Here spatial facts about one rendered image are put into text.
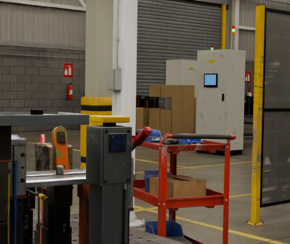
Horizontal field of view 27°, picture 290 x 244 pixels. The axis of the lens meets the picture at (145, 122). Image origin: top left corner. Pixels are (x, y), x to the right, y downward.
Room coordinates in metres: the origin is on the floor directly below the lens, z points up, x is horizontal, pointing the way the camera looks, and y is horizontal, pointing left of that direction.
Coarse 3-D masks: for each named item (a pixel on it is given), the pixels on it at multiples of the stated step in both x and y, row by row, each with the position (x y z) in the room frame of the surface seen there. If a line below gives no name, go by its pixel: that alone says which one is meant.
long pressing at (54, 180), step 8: (80, 168) 1.61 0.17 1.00; (32, 176) 1.47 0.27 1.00; (48, 176) 1.45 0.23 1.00; (56, 176) 1.46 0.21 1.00; (64, 176) 1.46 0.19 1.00; (72, 176) 1.46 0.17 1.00; (80, 176) 1.46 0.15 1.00; (32, 184) 1.36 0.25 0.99; (40, 184) 1.37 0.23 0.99; (48, 184) 1.38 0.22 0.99; (56, 184) 1.39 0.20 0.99; (64, 184) 1.40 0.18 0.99; (72, 184) 1.41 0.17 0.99
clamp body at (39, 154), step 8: (40, 144) 1.67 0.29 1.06; (48, 144) 1.64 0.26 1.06; (40, 152) 1.67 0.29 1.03; (48, 152) 1.62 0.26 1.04; (40, 160) 1.68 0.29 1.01; (48, 160) 1.62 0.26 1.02; (40, 168) 1.68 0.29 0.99; (48, 168) 1.62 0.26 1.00; (72, 168) 1.66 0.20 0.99; (40, 176) 1.67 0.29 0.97; (40, 192) 1.67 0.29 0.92; (40, 224) 1.69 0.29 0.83; (40, 232) 1.66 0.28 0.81; (40, 240) 1.66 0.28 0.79
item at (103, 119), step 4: (92, 116) 1.18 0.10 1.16; (96, 116) 1.17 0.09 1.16; (100, 116) 1.16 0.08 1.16; (104, 116) 1.16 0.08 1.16; (108, 116) 1.16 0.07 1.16; (112, 116) 1.17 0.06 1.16; (116, 116) 1.17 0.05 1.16; (120, 116) 1.17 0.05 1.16; (124, 116) 1.17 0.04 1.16; (128, 116) 1.18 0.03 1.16; (92, 120) 1.18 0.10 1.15; (96, 120) 1.17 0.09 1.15; (100, 120) 1.15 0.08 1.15; (104, 120) 1.15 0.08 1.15; (108, 120) 1.15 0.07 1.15; (112, 120) 1.15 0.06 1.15; (116, 120) 1.16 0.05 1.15; (120, 120) 1.16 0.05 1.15; (124, 120) 1.17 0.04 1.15; (128, 120) 1.17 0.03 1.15; (104, 124) 1.18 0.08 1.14; (108, 124) 1.17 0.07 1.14; (112, 124) 1.17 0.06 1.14
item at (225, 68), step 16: (208, 64) 11.72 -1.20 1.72; (224, 64) 11.40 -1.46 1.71; (240, 64) 11.58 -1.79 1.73; (208, 80) 11.67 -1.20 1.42; (224, 80) 11.40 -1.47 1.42; (240, 80) 11.59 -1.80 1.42; (208, 96) 11.70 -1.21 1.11; (224, 96) 11.39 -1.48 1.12; (240, 96) 11.60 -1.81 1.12; (208, 112) 11.70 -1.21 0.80; (224, 112) 11.38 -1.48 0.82; (240, 112) 11.61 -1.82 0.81; (208, 128) 11.69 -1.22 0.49; (224, 128) 11.38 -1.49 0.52; (240, 128) 11.61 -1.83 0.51; (240, 144) 11.62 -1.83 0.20
